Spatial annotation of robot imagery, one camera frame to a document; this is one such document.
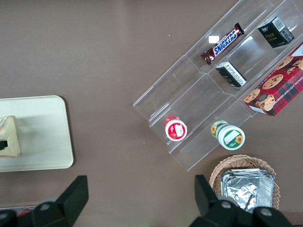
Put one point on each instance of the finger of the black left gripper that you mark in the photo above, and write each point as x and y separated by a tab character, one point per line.
2	145

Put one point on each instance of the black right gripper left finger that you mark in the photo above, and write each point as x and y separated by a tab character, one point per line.
68	201

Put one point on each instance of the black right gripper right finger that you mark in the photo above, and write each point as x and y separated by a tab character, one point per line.
208	203

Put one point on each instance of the triangular sandwich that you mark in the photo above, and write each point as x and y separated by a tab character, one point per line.
11	131

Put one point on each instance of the light wicker basket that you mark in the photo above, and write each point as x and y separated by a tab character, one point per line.
220	170

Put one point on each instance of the aluminium foil tray stack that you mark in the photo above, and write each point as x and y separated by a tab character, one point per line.
248	189

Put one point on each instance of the cream plastic serving tray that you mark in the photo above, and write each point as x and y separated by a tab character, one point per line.
47	132

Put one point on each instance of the green-lidded white cup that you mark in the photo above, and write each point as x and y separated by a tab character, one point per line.
230	138

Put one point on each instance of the red-lidded white cup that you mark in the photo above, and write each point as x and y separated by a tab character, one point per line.
176	128

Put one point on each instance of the clear acrylic stepped display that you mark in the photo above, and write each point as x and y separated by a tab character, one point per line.
189	94

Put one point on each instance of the small black carton box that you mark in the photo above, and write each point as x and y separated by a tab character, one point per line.
230	75
274	34

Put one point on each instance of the red tartan cookie box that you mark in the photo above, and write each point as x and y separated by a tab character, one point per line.
277	92

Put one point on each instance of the Snickers chocolate bar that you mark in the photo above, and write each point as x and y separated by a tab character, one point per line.
223	44

